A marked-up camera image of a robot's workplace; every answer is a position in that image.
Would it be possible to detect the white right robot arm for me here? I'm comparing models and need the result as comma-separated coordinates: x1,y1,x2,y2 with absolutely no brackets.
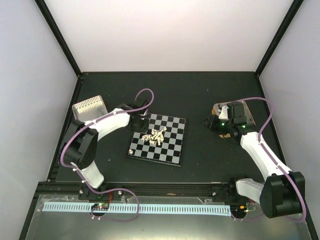
204,99,307,222

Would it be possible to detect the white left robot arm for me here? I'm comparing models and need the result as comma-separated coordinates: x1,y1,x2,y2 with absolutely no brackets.
59,97,153,200

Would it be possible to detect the pile of white chess pieces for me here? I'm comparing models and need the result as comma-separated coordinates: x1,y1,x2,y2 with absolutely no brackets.
141,126,167,146

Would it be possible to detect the gold metal tin tray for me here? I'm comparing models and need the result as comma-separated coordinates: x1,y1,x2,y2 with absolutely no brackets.
211,100,256,140

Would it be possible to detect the black and white chessboard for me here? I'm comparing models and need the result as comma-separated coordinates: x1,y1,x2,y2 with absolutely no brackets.
126,113,187,167

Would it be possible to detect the pink metal tin box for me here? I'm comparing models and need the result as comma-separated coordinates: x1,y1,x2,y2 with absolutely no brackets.
72,95,108,122

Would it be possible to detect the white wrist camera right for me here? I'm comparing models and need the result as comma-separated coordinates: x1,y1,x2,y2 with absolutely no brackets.
218,104,229,120

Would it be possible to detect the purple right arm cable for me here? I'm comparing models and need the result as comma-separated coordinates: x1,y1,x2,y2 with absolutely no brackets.
226,96,308,223

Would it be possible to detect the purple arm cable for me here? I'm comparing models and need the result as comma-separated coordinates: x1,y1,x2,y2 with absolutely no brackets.
226,96,308,223
60,88,155,223

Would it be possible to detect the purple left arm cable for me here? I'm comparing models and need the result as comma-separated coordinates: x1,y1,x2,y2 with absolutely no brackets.
60,88,155,223

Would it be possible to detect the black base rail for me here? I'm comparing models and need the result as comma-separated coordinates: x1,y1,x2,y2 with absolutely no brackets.
34,181,249,203

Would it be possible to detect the light blue slotted cable duct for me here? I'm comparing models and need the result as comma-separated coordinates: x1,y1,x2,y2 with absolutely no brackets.
42,202,232,217

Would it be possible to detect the black frame post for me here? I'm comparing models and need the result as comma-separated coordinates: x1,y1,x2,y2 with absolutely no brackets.
255,0,304,77
34,0,82,77

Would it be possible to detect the black frame post right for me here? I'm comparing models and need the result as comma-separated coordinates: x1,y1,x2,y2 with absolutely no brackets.
255,0,304,77

